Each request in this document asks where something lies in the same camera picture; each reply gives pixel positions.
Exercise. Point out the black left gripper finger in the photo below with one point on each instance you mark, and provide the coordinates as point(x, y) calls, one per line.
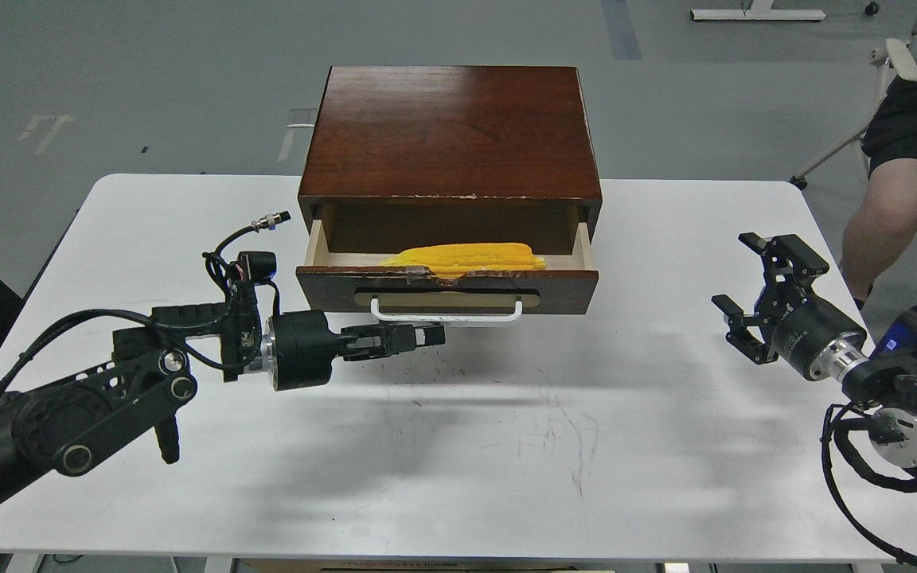
point(393, 335)
point(376, 352)

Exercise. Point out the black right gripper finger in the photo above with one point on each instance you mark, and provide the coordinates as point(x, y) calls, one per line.
point(790, 266)
point(739, 335)

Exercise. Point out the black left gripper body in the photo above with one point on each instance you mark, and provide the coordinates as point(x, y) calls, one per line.
point(303, 350)

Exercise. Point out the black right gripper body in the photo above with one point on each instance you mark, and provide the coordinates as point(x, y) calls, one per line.
point(809, 333)

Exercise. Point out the wooden drawer with white handle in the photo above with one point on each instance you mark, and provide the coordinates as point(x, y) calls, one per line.
point(343, 268)

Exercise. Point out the yellow toy corn cob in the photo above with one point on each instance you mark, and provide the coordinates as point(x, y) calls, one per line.
point(454, 260)

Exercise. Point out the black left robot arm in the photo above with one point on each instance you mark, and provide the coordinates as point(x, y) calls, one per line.
point(72, 425)

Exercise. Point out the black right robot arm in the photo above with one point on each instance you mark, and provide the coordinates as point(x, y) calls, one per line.
point(880, 443)

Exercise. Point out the dark wooden cabinet case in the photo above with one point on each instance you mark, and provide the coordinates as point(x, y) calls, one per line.
point(452, 132)

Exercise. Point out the seated person in black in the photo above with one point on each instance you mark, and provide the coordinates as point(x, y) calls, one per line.
point(886, 221)

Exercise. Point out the white stand base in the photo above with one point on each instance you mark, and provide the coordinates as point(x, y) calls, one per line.
point(757, 11)

